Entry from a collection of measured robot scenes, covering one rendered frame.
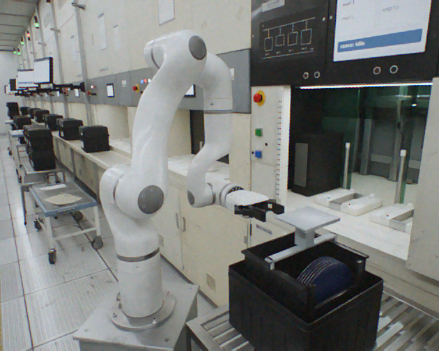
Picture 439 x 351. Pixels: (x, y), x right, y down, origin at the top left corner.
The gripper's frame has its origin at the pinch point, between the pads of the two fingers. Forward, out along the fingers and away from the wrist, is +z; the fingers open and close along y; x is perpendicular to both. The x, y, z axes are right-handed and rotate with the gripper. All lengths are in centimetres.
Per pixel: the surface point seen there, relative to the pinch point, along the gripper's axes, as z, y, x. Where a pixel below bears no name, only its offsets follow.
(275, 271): 14.1, 11.4, -7.2
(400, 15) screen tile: 9, -39, 52
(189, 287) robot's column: -22.0, 14.0, -29.8
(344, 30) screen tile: -9, -38, 51
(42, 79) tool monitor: -342, 13, 50
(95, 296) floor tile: -153, 20, -106
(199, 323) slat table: -5.8, 19.9, -29.8
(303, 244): 13.0, 1.4, -3.9
